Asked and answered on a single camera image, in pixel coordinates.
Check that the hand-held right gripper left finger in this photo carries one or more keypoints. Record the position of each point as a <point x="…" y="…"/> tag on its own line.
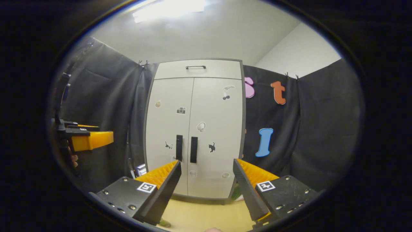
<point x="167" y="190"/>

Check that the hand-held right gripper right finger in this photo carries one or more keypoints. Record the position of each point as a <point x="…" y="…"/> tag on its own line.
<point x="248" y="193"/>

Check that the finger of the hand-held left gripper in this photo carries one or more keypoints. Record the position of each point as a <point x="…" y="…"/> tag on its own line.
<point x="93" y="141"/>
<point x="87" y="127"/>

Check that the white cabinet door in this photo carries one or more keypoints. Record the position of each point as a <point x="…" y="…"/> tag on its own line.
<point x="161" y="129"/>
<point x="222" y="122"/>

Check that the white cabinet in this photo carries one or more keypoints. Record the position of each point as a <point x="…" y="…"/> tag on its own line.
<point x="209" y="200"/>

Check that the watermelon slice toy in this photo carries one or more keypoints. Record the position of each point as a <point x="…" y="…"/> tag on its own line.
<point x="237" y="194"/>

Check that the small white blue object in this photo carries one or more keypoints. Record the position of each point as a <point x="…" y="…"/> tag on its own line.
<point x="141" y="169"/>

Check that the black backdrop cloth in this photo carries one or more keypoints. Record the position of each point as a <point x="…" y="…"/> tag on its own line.
<point x="322" y="129"/>

